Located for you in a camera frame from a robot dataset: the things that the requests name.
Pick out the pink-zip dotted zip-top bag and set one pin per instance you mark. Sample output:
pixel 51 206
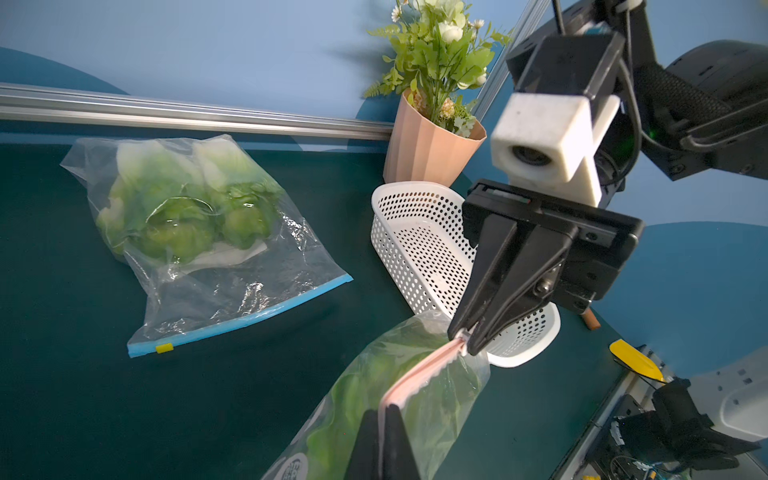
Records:
pixel 426 331

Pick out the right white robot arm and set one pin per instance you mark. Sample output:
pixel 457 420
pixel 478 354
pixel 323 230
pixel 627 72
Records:
pixel 706 111

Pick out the white perforated plastic basket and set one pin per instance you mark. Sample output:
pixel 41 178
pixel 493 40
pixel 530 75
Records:
pixel 417 233

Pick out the aluminium frame back rail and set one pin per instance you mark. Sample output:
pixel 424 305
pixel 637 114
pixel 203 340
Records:
pixel 62 106

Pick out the yellow plastic shovel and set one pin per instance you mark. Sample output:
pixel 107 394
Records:
pixel 636 361

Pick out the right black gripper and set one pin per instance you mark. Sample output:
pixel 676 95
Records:
pixel 568 253

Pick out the green chinese cabbage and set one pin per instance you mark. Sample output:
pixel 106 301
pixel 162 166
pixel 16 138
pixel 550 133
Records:
pixel 433 417

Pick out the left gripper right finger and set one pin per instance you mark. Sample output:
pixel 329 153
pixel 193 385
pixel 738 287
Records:
pixel 398 460

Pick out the potted artificial flower plant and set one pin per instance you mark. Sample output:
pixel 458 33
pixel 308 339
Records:
pixel 438 52

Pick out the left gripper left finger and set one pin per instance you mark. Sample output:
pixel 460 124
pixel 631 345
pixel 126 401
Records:
pixel 364 459

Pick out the blue garden fork wooden handle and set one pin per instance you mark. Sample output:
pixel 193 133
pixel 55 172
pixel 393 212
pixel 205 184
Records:
pixel 590 320

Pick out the blue-zip bag with cabbages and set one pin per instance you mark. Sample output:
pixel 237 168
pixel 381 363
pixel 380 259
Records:
pixel 213 239

